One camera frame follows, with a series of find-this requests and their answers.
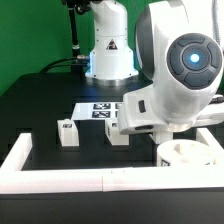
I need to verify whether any white U-shaped fence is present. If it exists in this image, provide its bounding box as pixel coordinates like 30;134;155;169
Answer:
0;128;224;194

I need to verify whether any white round stool seat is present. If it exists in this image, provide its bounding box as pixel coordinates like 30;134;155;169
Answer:
157;139;214;167

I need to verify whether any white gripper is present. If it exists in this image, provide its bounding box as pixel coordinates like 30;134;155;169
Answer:
117;84;224;136

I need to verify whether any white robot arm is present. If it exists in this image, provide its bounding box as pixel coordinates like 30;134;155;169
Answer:
86;0;224;134

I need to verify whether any white marker tag sheet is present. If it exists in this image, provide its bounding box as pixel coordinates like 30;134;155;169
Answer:
71;102;121;120

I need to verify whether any black cable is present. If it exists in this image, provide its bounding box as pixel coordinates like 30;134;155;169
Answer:
39;55;90;75

